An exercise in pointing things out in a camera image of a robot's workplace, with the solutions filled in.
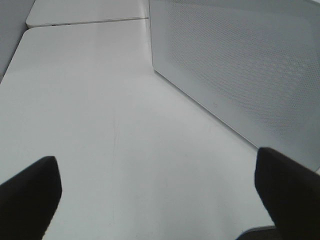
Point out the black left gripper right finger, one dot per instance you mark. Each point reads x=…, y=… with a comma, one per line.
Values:
x=290, y=193

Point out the white microwave door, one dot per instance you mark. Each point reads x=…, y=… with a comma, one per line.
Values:
x=240, y=65

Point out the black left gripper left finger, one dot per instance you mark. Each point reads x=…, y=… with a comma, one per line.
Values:
x=29, y=200

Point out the white microwave oven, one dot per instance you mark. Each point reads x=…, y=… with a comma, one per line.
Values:
x=237, y=62

